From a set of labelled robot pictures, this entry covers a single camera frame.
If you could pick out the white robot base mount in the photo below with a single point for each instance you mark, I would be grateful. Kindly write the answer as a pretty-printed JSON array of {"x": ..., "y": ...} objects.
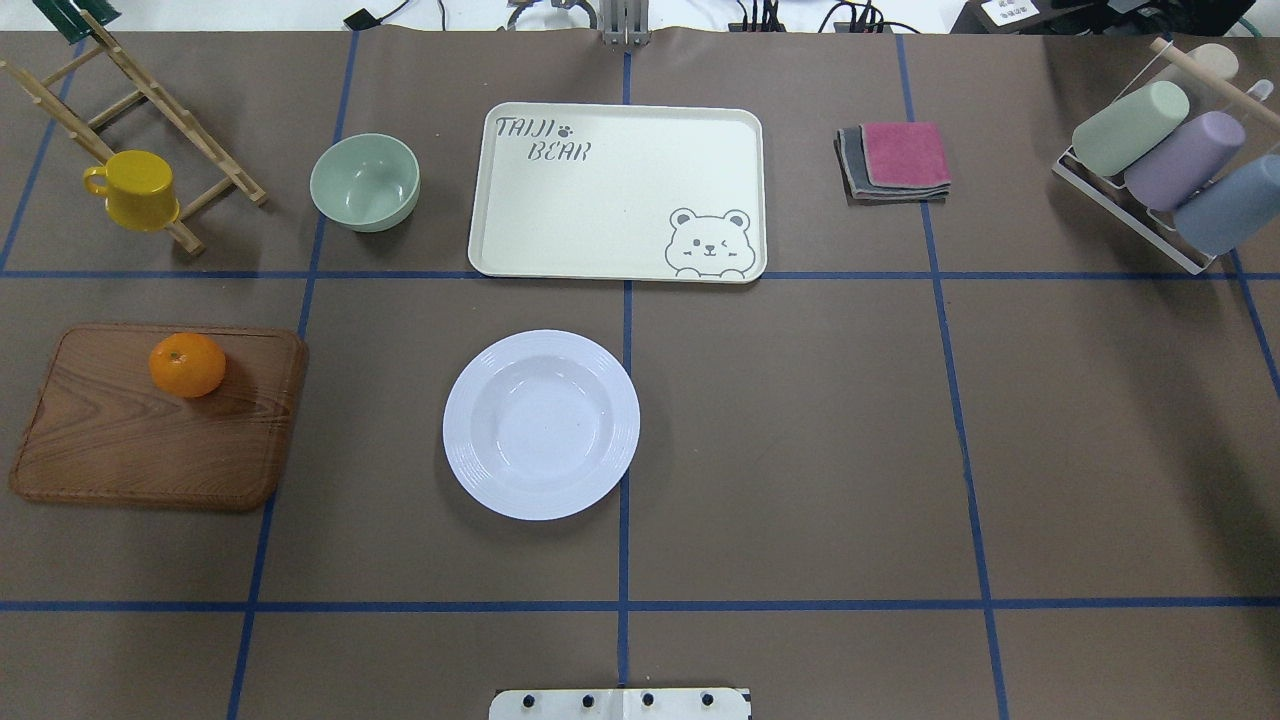
[{"x": 623, "y": 703}]

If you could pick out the wooden drying rack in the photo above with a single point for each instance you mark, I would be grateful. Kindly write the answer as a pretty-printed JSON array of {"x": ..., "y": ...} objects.
[{"x": 86, "y": 133}]

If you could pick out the blue cup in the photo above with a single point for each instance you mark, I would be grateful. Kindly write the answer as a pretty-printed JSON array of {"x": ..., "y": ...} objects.
[{"x": 1232, "y": 210}]

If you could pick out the grey cloth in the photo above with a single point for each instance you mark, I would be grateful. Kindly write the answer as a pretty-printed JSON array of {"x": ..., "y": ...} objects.
[{"x": 848, "y": 147}]

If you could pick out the orange fruit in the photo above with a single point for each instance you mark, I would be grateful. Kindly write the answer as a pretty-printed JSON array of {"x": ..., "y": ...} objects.
[{"x": 187, "y": 365}]

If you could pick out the dark green mug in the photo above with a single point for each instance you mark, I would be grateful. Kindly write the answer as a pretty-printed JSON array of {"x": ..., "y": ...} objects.
[{"x": 66, "y": 16}]

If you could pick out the cream bear tray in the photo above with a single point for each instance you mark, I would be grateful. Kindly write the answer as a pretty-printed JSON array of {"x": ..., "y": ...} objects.
[{"x": 566, "y": 190}]

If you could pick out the beige cup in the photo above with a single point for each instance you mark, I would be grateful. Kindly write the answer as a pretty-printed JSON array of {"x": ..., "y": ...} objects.
[{"x": 1216, "y": 59}]

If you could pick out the purple cup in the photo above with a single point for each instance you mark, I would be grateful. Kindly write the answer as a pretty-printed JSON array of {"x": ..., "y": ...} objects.
[{"x": 1176, "y": 168}]

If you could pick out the yellow mug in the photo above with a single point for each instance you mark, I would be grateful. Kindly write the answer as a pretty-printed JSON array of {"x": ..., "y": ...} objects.
[{"x": 137, "y": 190}]

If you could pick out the wooden cutting board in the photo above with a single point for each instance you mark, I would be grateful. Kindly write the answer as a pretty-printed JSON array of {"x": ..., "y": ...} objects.
[{"x": 102, "y": 432}]

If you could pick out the green cup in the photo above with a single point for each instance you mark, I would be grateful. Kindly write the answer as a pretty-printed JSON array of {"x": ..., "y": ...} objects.
[{"x": 1124, "y": 131}]

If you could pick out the pink cloth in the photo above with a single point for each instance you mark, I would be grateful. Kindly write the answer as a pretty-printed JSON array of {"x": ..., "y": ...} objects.
[{"x": 905, "y": 155}]

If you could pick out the white cup rack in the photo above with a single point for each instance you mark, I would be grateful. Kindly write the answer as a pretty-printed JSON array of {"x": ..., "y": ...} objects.
[{"x": 1251, "y": 98}]

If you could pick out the green bowl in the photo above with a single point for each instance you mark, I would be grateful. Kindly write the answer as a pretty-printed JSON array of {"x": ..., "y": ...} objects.
[{"x": 367, "y": 183}]

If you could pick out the white round plate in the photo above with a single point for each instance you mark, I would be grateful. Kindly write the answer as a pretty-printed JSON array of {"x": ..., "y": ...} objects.
[{"x": 541, "y": 425}]

